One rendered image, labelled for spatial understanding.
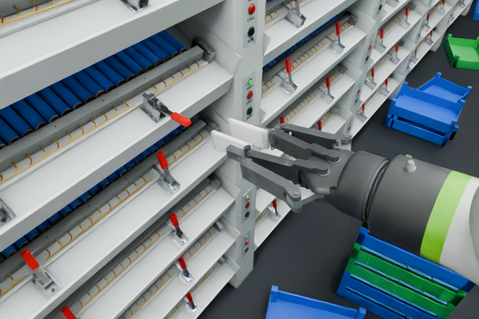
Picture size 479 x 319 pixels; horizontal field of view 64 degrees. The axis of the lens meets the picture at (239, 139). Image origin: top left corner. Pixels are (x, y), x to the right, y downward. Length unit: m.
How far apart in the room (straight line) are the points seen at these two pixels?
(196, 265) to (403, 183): 0.79
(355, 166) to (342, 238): 1.16
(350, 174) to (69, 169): 0.39
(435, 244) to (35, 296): 0.58
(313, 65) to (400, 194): 0.78
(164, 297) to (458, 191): 0.83
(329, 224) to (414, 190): 1.22
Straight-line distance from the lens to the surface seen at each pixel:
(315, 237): 1.56
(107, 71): 0.68
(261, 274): 1.45
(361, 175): 0.42
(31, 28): 0.52
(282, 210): 1.45
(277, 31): 0.89
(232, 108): 0.80
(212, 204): 0.98
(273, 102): 0.98
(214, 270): 1.30
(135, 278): 0.90
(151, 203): 0.76
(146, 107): 0.65
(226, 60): 0.74
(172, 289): 1.08
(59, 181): 0.59
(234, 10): 0.69
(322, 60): 1.17
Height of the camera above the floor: 1.28
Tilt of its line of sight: 42 degrees down
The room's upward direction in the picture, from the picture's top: straight up
